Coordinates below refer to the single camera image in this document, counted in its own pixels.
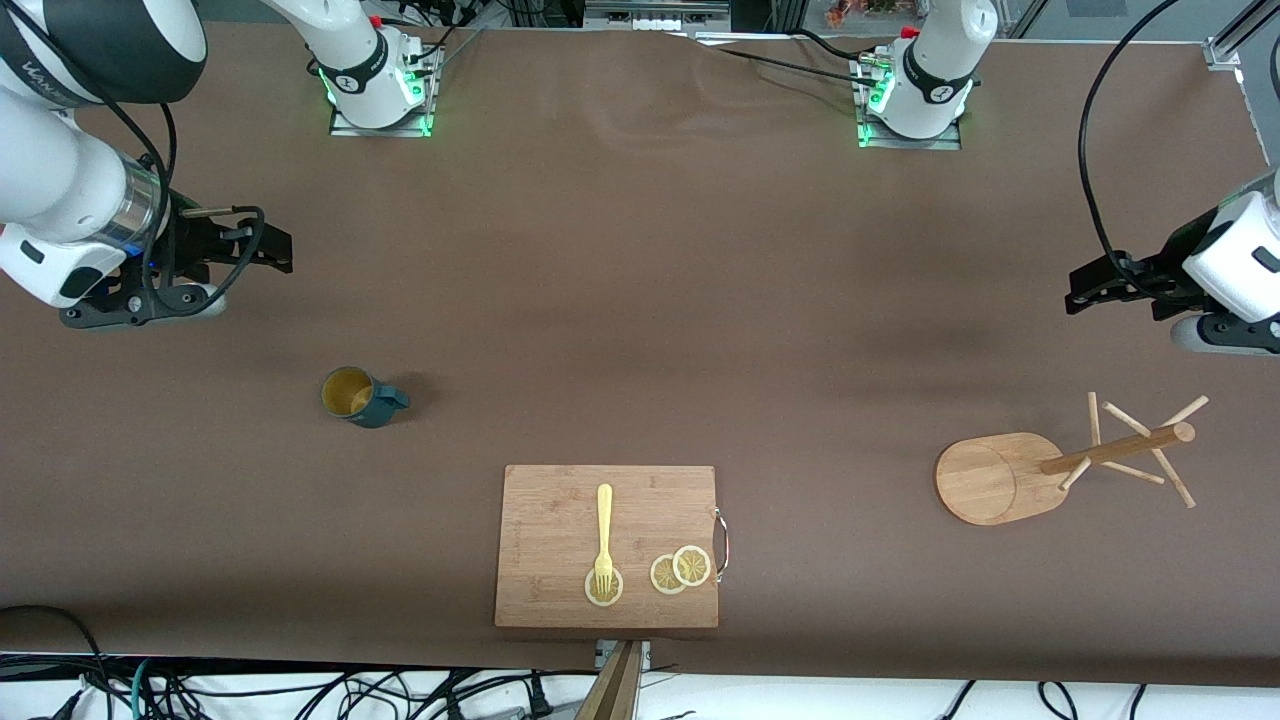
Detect dark teal mug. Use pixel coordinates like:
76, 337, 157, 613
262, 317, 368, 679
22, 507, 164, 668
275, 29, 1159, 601
321, 366, 411, 429

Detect wooden mug rack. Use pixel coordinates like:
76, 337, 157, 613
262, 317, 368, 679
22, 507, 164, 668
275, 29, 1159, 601
934, 392, 1210, 527

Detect wooden cutting board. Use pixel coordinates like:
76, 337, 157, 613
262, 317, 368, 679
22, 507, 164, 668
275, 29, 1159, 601
494, 464, 730, 630

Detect yellow plastic fork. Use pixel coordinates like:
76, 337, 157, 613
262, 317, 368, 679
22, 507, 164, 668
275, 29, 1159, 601
594, 484, 615, 604

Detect brown wooden beam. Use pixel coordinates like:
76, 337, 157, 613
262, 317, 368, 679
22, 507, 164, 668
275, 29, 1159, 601
575, 640, 643, 720

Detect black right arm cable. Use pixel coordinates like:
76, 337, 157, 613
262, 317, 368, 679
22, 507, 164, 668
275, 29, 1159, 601
0, 0, 267, 311

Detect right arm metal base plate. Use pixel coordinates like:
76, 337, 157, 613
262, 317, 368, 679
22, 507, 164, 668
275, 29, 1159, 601
329, 45, 442, 138

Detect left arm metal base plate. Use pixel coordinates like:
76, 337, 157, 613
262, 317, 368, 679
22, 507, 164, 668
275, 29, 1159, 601
857, 55, 963, 151

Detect aluminium frame profile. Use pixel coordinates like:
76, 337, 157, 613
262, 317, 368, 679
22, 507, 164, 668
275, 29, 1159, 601
1203, 0, 1280, 71

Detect black table cable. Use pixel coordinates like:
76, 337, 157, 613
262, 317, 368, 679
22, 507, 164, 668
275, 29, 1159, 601
695, 28, 891, 91

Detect teal floor cable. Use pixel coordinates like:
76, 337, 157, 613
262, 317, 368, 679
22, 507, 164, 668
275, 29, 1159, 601
130, 657, 161, 720

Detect small metal bracket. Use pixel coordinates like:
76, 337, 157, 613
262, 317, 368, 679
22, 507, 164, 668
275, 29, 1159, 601
595, 640, 652, 673

